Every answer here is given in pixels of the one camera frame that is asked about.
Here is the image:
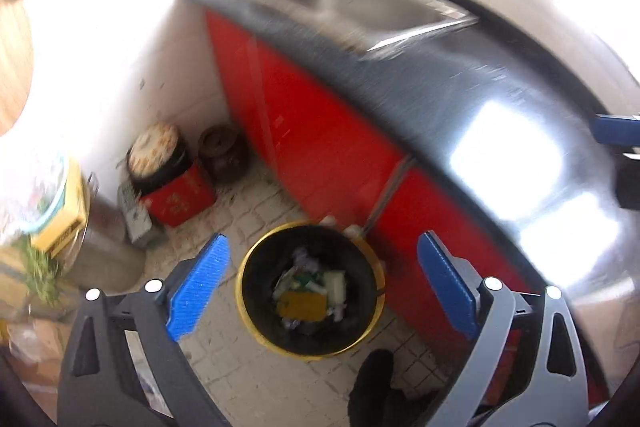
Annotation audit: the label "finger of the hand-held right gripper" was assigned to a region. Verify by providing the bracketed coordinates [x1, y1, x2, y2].
[590, 112, 640, 145]

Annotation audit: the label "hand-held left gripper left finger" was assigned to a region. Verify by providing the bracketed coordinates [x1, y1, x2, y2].
[57, 233, 232, 427]

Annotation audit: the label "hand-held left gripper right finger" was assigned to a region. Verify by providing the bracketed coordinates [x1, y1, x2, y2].
[416, 231, 590, 427]

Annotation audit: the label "black bin with yellow rim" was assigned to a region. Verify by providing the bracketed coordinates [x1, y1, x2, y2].
[236, 220, 387, 360]

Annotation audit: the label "green broken plastic piece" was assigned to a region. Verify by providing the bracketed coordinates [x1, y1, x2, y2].
[286, 271, 322, 290]

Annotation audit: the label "yellow sponge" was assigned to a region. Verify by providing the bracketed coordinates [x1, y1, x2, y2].
[275, 291, 328, 322]

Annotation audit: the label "large blue-white paper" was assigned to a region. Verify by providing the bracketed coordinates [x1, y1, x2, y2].
[292, 247, 321, 272]

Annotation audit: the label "white plastic piece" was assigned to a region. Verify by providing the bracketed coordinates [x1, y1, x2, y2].
[322, 271, 348, 304]

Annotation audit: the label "red box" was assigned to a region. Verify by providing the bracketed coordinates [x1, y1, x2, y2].
[140, 159, 218, 228]

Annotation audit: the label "grey package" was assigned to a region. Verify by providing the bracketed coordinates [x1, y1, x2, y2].
[117, 184, 153, 248]

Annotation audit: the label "steel pot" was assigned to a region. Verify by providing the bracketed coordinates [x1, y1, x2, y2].
[70, 192, 148, 295]

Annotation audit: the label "dark kettle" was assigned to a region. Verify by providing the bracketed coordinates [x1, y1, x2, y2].
[198, 125, 249, 184]

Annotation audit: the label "black pot with patterned lid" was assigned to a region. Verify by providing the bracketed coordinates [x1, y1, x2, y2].
[126, 123, 193, 195]

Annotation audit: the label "yellow box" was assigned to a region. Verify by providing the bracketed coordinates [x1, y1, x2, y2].
[30, 162, 91, 255]

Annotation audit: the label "green leafy vegetables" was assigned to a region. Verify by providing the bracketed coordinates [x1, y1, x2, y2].
[12, 237, 66, 308]

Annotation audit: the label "cardboard box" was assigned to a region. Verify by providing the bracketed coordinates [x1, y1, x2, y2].
[7, 322, 71, 388]

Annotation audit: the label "red cabinet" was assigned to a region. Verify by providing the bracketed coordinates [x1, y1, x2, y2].
[204, 4, 608, 408]

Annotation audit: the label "round wooden board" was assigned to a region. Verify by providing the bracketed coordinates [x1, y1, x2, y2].
[0, 0, 35, 138]

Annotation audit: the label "steel sink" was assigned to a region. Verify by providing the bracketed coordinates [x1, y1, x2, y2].
[230, 0, 481, 58]

